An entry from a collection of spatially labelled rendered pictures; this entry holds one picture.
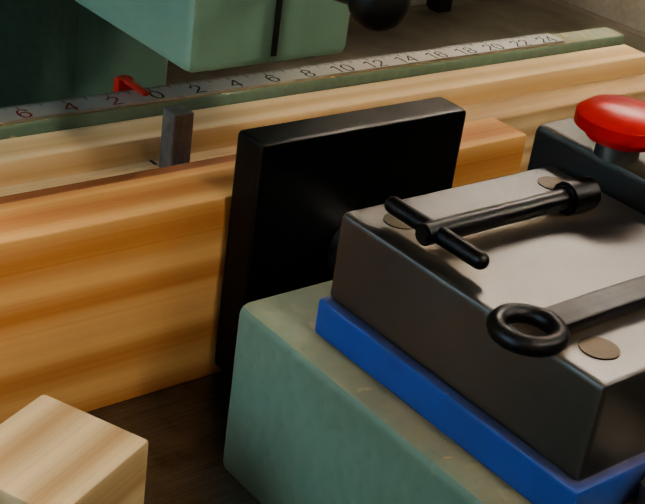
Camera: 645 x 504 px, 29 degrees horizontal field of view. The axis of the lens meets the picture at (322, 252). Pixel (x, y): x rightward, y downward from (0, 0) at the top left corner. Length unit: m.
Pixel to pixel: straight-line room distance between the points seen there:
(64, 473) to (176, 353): 0.10
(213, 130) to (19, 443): 0.21
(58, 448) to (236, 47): 0.16
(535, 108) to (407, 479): 0.33
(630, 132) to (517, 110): 0.25
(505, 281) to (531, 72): 0.33
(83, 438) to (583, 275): 0.14
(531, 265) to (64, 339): 0.15
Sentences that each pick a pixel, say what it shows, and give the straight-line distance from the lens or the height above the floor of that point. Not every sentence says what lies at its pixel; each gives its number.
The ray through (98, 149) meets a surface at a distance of 0.50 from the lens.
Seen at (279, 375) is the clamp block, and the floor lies 0.95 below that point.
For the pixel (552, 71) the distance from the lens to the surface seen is 0.66.
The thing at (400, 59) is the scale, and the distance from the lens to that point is 0.61.
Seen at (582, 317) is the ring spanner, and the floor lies 1.00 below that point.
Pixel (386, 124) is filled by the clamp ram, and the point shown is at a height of 0.99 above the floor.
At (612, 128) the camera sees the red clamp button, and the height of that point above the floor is 1.02.
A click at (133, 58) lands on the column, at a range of 0.70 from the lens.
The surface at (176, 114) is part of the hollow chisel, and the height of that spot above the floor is 0.96.
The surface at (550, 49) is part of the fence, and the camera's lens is 0.68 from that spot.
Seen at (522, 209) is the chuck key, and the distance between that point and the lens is 0.35.
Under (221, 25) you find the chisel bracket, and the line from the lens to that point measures 0.43.
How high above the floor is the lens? 1.15
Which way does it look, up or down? 27 degrees down
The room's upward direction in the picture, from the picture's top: 8 degrees clockwise
